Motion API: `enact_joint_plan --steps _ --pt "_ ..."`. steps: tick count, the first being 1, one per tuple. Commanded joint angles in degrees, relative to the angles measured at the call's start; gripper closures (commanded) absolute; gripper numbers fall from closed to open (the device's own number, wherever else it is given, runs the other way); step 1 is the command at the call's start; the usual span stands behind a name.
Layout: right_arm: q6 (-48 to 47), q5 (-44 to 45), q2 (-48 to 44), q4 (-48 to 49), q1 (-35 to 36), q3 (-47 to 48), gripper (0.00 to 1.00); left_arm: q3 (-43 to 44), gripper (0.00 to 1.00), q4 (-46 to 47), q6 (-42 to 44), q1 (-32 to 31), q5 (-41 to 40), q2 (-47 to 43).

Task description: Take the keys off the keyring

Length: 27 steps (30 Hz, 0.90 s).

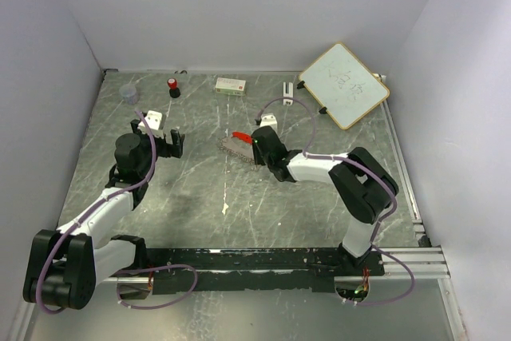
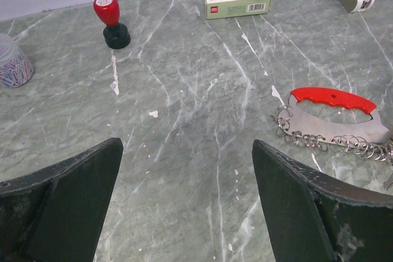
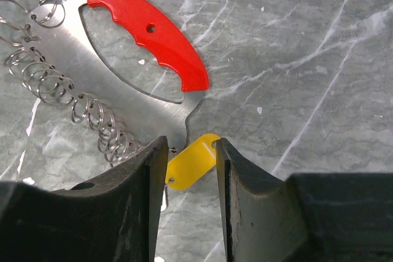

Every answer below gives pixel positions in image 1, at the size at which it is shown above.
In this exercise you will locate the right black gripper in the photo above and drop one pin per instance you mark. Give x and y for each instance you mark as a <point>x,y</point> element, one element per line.
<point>258,160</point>

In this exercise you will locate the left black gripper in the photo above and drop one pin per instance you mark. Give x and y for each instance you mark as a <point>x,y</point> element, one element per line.
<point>173,149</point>

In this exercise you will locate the saw keychain with red handle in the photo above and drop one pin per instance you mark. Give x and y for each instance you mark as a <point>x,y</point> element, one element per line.
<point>240,145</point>

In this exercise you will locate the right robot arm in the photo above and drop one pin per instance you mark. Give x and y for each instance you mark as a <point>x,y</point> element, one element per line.
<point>365,187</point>

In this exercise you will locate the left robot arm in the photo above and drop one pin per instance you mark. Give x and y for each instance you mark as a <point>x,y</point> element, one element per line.
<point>67,263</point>

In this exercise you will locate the red black stamp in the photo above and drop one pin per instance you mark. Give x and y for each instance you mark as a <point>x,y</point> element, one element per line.
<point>173,88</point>

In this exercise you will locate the white rectangular clip device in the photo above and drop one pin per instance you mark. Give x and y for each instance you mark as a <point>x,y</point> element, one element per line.
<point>288,93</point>

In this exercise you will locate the clear plastic cup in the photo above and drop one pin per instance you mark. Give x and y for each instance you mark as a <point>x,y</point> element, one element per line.
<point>129,94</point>

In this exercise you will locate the white green cardboard box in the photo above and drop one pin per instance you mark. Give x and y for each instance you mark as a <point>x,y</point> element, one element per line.
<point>230,86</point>

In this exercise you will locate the black base bar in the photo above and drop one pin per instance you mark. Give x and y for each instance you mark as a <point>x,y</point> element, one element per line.
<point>258,269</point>

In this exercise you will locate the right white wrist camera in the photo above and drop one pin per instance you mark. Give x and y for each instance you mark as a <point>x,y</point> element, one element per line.
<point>269,120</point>

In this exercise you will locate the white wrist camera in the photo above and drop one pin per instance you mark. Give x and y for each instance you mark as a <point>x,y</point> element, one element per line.
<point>155,121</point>
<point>269,120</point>

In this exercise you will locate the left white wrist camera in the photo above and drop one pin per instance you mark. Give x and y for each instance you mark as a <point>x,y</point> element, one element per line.
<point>155,121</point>

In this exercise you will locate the small whiteboard with wooden frame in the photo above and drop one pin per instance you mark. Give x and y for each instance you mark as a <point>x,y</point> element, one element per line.
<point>343,86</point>

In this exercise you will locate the aluminium rail frame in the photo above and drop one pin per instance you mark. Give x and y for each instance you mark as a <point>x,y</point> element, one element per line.
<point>425,261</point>

